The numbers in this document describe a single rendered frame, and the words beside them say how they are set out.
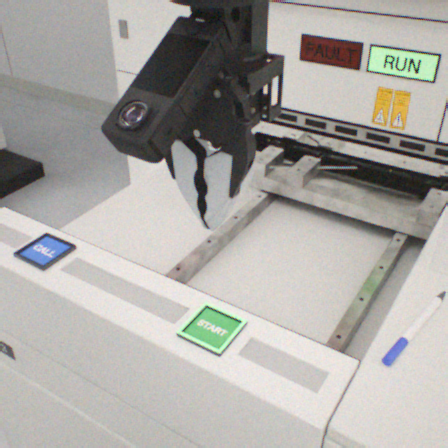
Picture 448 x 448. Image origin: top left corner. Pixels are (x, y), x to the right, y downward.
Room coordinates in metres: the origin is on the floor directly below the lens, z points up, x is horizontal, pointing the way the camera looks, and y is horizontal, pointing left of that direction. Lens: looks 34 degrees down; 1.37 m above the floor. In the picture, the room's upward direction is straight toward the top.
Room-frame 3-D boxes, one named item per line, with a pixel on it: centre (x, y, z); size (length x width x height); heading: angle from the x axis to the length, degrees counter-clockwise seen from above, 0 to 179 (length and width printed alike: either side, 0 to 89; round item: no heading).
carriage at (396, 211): (0.85, -0.21, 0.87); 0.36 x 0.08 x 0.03; 58
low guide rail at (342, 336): (0.61, -0.22, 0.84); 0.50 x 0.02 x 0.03; 148
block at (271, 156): (0.93, -0.08, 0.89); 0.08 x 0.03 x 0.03; 148
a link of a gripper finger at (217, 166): (0.41, -0.01, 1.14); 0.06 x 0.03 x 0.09; 148
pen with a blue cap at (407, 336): (0.40, -0.20, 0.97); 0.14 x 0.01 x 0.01; 138
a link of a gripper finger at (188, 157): (0.43, 0.02, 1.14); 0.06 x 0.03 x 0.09; 148
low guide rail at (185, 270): (0.76, 0.01, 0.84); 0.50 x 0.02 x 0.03; 148
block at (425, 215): (0.76, -0.35, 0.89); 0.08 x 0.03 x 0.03; 148
